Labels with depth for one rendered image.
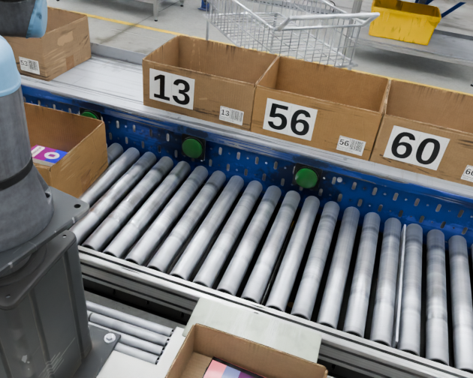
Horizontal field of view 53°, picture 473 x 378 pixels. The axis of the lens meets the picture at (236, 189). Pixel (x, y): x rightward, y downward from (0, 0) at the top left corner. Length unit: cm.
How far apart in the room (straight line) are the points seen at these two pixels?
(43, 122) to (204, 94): 53
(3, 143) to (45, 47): 120
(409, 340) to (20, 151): 93
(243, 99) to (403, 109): 58
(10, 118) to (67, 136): 97
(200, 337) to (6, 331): 39
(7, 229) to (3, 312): 14
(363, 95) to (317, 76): 17
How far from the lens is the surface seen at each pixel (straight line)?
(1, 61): 65
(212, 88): 155
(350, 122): 148
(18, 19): 109
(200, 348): 106
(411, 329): 125
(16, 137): 69
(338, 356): 120
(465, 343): 129
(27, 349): 86
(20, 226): 73
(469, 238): 165
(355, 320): 121
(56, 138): 166
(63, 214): 78
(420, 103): 176
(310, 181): 151
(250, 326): 114
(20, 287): 80
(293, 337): 114
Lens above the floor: 165
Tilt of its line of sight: 36 degrees down
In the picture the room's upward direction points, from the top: 7 degrees clockwise
